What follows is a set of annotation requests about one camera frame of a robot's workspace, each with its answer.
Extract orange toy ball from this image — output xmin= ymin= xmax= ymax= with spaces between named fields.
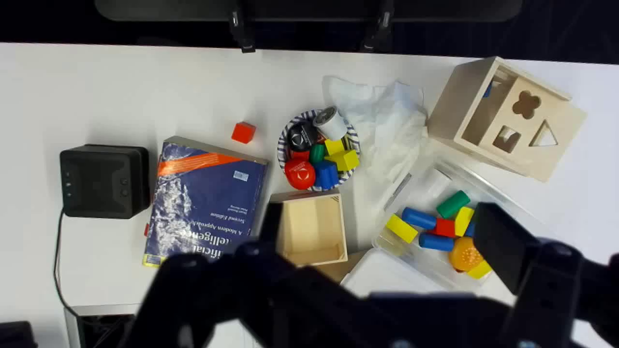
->
xmin=449 ymin=236 xmax=485 ymax=272

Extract black rounded bar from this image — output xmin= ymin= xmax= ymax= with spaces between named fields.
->
xmin=93 ymin=0 xmax=524 ymax=25

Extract small green block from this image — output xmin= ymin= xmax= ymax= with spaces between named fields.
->
xmin=309 ymin=141 xmax=329 ymax=164

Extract red toy tomato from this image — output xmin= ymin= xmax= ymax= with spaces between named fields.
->
xmin=284 ymin=158 xmax=319 ymax=191

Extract long yellow wooden block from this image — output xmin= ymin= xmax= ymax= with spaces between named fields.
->
xmin=385 ymin=212 xmax=420 ymax=245

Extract white plastic cylinder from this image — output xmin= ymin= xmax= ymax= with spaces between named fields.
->
xmin=422 ymin=168 xmax=455 ymax=205

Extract wooden sliding lid with holes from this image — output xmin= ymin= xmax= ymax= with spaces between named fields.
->
xmin=480 ymin=75 xmax=588 ymax=183

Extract black cable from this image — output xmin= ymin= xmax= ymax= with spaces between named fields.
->
xmin=52 ymin=209 xmax=83 ymax=319

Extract blue wooden cylinder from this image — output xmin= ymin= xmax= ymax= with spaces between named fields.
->
xmin=400 ymin=205 xmax=439 ymax=232
xmin=418 ymin=230 xmax=456 ymax=253

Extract small yellow wooden block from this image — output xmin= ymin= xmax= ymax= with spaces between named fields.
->
xmin=466 ymin=259 xmax=493 ymax=280

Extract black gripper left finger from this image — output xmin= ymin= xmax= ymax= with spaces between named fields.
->
xmin=122 ymin=201 xmax=366 ymax=348

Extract small open wooden box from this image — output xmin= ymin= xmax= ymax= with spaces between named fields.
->
xmin=275 ymin=191 xmax=350 ymax=268

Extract black box speaker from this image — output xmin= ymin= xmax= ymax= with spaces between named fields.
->
xmin=58 ymin=143 xmax=153 ymax=220

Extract clear plastic container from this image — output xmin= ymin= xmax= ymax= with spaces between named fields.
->
xmin=373 ymin=152 xmax=528 ymax=296

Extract black toy piece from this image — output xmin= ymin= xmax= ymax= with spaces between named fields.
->
xmin=286 ymin=120 xmax=319 ymax=151

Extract black corner object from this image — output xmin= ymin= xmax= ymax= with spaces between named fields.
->
xmin=0 ymin=319 xmax=39 ymax=348

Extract blue book with orange stripe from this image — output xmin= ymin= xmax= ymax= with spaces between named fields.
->
xmin=141 ymin=135 xmax=271 ymax=268

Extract red wooden block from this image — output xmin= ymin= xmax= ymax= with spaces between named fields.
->
xmin=431 ymin=216 xmax=458 ymax=239

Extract black clamp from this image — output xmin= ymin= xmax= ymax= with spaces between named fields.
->
xmin=228 ymin=2 xmax=259 ymax=54
xmin=360 ymin=2 xmax=396 ymax=54

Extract white plastic bag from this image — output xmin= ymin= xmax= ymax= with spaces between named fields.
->
xmin=321 ymin=75 xmax=431 ymax=189

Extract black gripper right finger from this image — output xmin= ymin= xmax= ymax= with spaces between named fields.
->
xmin=472 ymin=201 xmax=619 ymax=348

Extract small red cube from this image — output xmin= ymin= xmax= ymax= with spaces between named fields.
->
xmin=230 ymin=120 xmax=259 ymax=145

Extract wooden shape sorter cube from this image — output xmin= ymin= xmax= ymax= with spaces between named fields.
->
xmin=427 ymin=56 xmax=588 ymax=183

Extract white framed black tray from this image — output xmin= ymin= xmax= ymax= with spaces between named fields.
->
xmin=62 ymin=301 xmax=143 ymax=348

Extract blue patterned paper bowl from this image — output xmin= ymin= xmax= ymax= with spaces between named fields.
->
xmin=277 ymin=108 xmax=362 ymax=193

